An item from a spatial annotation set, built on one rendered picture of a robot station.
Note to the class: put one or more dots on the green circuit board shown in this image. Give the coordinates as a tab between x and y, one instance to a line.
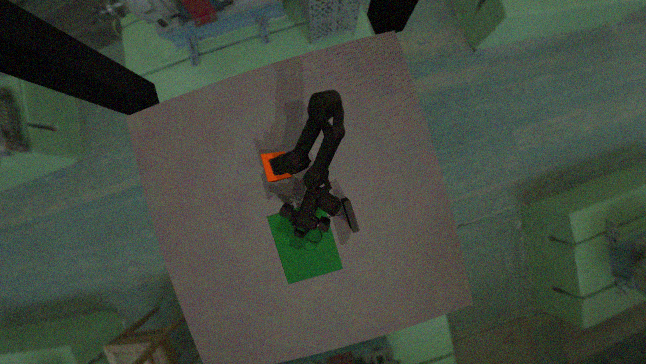
301	258

